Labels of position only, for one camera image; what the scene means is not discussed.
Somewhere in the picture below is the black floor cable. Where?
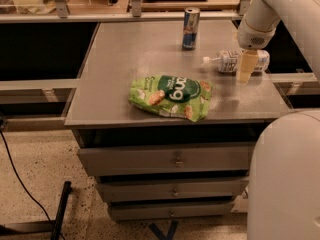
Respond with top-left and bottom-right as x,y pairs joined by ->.
0,129 -> 66,240

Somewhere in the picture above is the green snack bag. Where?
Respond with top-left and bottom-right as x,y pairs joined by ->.
129,75 -> 212,122

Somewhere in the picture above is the blue silver energy drink can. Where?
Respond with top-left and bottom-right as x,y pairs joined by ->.
182,7 -> 200,50

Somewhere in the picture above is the metal shelf rail frame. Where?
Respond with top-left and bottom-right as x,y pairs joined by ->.
0,0 -> 251,24

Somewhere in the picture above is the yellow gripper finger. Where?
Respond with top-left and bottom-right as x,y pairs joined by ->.
236,50 -> 258,84

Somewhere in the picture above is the black metal stand leg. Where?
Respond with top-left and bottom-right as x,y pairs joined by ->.
0,181 -> 72,240

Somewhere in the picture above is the middle grey drawer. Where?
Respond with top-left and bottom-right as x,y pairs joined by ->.
97,177 -> 248,203

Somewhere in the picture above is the grey drawer cabinet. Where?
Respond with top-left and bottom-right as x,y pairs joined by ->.
65,20 -> 289,208

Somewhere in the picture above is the clear plastic water bottle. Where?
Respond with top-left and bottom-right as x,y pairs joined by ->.
202,50 -> 270,73

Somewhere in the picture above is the top grey drawer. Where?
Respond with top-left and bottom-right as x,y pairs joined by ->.
78,142 -> 254,176

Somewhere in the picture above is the bottom grey drawer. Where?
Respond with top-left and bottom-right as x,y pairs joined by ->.
108,201 -> 234,221

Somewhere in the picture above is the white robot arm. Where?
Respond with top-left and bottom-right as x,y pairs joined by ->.
238,0 -> 320,240

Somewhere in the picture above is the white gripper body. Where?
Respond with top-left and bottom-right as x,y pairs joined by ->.
237,15 -> 275,50

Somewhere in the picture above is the grey drawer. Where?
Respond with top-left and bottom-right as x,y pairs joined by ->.
97,177 -> 248,203
108,201 -> 234,221
78,142 -> 254,176

